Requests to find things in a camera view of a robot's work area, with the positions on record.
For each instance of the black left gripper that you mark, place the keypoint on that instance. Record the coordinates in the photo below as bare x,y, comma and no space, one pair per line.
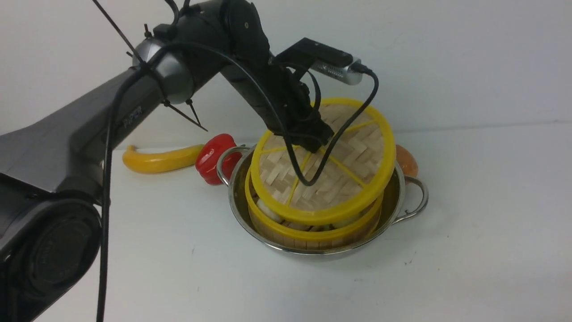
280,99

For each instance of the brown toy potato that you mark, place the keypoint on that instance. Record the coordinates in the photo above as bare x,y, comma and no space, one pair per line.
406,161

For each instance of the white toy bun lower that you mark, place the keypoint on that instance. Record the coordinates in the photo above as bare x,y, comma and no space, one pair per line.
268,212

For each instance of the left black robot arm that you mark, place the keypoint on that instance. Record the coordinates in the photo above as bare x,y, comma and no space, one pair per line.
56,173

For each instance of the stainless steel pot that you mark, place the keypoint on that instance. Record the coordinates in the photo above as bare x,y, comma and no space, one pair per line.
392,210

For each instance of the bamboo steamer basket yellow rim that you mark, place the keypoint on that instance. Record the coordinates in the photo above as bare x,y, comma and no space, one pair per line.
312,237

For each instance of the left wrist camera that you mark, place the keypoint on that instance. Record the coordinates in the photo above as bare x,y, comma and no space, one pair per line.
308,54

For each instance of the yellow toy banana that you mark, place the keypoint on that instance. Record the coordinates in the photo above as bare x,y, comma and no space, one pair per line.
156,163

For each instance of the woven bamboo steamer lid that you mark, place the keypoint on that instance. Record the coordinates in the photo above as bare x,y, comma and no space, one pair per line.
358,169

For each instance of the red toy bell pepper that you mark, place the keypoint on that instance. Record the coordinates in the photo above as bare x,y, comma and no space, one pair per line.
210,155

